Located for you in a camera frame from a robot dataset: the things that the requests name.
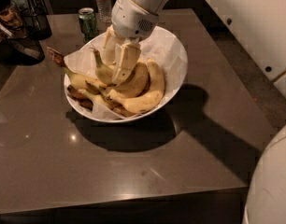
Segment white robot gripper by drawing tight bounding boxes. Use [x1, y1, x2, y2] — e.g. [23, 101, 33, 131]
[101, 0, 159, 85]

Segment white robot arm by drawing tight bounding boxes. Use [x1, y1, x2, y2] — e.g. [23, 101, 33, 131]
[103, 9, 276, 224]

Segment white bowl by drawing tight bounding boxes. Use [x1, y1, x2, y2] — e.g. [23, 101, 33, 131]
[64, 27, 188, 123]

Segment yellow banana left long stem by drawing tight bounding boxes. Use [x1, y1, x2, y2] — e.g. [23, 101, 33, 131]
[47, 47, 107, 94]

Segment white paper liner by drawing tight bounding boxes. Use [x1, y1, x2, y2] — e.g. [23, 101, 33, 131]
[64, 26, 188, 123]

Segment green soda can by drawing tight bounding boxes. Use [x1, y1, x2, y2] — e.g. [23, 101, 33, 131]
[79, 7, 99, 42]

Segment brown bananas at bottom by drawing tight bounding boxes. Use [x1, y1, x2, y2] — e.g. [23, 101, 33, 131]
[65, 85, 135, 120]

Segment clear plastic water bottle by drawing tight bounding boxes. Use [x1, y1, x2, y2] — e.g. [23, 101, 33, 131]
[95, 0, 112, 22]

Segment black mesh basket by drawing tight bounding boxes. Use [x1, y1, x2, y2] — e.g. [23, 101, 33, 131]
[21, 0, 52, 40]

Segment black round tray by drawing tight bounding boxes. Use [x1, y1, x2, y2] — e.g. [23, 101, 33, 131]
[0, 37, 45, 65]

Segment dark glass jar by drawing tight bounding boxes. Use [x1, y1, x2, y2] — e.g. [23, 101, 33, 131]
[0, 0, 23, 31]

